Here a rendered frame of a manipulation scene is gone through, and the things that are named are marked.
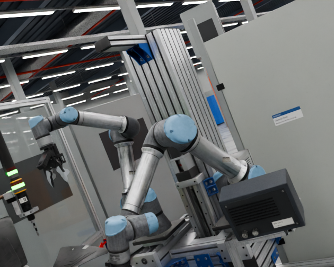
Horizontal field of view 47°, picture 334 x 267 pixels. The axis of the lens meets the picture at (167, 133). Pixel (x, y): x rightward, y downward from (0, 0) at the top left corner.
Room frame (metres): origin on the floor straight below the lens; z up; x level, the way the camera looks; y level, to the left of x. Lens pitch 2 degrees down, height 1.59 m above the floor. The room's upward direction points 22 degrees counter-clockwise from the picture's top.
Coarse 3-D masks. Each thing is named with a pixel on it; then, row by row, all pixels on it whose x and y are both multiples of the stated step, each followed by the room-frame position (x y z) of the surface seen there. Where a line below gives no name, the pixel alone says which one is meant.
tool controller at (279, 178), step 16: (272, 176) 1.39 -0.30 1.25; (288, 176) 1.38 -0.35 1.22; (224, 192) 1.44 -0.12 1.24; (240, 192) 1.39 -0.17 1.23; (256, 192) 1.35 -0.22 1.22; (272, 192) 1.33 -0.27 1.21; (288, 192) 1.31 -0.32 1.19; (224, 208) 1.40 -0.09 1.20; (240, 208) 1.38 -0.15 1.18; (256, 208) 1.36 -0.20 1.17; (272, 208) 1.35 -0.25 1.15; (288, 208) 1.33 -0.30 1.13; (240, 224) 1.41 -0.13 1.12; (256, 224) 1.39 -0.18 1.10; (272, 224) 1.38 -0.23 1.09; (288, 224) 1.36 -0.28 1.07; (304, 224) 1.35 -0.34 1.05; (240, 240) 1.44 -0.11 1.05
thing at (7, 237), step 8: (0, 224) 1.42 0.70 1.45; (8, 224) 1.43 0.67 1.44; (0, 232) 1.40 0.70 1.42; (8, 232) 1.40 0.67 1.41; (0, 240) 1.37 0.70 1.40; (8, 240) 1.38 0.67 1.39; (16, 240) 1.38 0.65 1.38; (0, 248) 1.35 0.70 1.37; (8, 248) 1.35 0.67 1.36; (16, 248) 1.36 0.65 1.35; (0, 256) 1.34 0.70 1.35; (8, 256) 1.34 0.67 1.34; (16, 256) 1.34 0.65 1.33; (24, 256) 1.34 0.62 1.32; (0, 264) 1.32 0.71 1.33; (8, 264) 1.32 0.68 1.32; (16, 264) 1.32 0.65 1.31; (24, 264) 1.32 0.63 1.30
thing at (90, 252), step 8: (64, 248) 1.60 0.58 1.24; (80, 248) 1.57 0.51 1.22; (88, 248) 1.57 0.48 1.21; (96, 248) 1.56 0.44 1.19; (104, 248) 1.57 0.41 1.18; (64, 256) 1.53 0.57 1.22; (72, 256) 1.51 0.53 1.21; (80, 256) 1.49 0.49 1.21; (88, 256) 1.48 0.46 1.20; (96, 256) 1.48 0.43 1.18; (56, 264) 1.48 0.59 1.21; (64, 264) 1.45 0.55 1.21; (72, 264) 1.42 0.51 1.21; (80, 264) 1.41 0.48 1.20
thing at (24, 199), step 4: (20, 192) 1.34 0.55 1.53; (24, 192) 1.35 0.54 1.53; (16, 196) 1.34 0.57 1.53; (20, 196) 1.34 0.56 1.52; (24, 196) 1.34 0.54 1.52; (20, 200) 1.34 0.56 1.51; (24, 200) 1.34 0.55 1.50; (28, 200) 1.35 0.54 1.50; (20, 204) 1.34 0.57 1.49; (24, 204) 1.34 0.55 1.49; (28, 204) 1.34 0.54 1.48; (24, 208) 1.34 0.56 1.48; (28, 208) 1.34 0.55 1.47; (32, 208) 1.36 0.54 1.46; (28, 216) 1.34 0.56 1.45; (32, 216) 1.35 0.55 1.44; (28, 220) 1.35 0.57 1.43
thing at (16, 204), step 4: (8, 192) 1.33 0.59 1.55; (12, 192) 1.35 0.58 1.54; (4, 196) 1.33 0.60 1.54; (8, 196) 1.33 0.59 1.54; (12, 196) 1.33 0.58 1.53; (8, 200) 1.33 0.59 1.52; (12, 200) 1.33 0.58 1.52; (16, 200) 1.34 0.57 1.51; (16, 204) 1.33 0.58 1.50; (16, 208) 1.33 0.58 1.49; (20, 208) 1.34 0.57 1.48; (36, 208) 1.34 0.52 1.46; (16, 212) 1.33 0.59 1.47; (20, 212) 1.33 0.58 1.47; (24, 212) 1.32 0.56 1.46; (28, 212) 1.32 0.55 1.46; (32, 212) 1.33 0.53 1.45; (20, 216) 1.33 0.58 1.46; (24, 216) 1.32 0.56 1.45
